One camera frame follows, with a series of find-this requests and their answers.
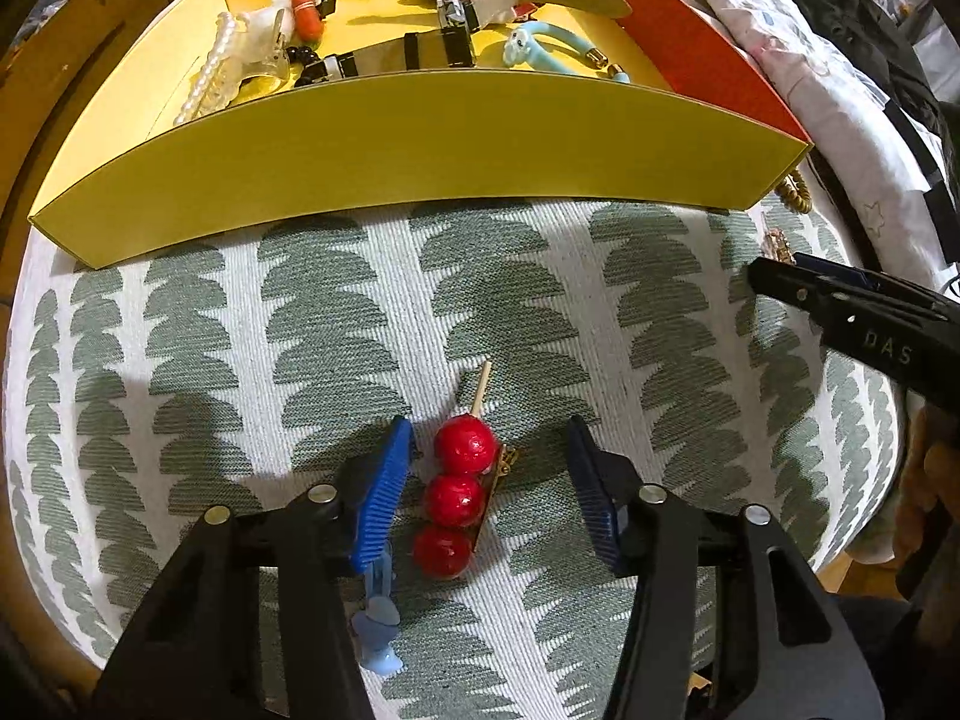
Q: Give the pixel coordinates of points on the yellow cardboard box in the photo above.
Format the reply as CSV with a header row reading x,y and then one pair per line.
x,y
450,150

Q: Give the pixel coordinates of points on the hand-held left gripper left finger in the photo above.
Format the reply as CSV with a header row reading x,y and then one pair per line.
x,y
382,495

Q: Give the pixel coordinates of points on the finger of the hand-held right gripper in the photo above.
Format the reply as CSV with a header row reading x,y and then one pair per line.
x,y
832,268
795,281

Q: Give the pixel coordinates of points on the black cloth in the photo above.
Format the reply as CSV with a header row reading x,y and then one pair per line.
x,y
840,0

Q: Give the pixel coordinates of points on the person's right hand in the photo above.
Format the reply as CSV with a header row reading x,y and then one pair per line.
x,y
919,499

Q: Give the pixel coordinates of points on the red candied haw hair clip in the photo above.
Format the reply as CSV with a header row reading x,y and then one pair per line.
x,y
457,499

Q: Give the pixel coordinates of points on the white rabbit plush hair clip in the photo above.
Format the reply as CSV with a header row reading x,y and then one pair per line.
x,y
262,21

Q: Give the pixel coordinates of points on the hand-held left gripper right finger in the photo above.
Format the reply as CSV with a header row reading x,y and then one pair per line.
x,y
592,487

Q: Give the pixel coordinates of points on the small blue hair clip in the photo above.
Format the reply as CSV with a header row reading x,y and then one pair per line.
x,y
379,615

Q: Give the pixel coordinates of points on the pearl hair claw clip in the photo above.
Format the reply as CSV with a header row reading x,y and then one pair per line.
x,y
214,64

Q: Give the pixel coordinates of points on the green patterned bed sheet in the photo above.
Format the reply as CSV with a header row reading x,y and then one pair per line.
x,y
225,330

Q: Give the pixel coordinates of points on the pale blue printed quilt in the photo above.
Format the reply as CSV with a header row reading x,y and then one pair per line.
x,y
750,22

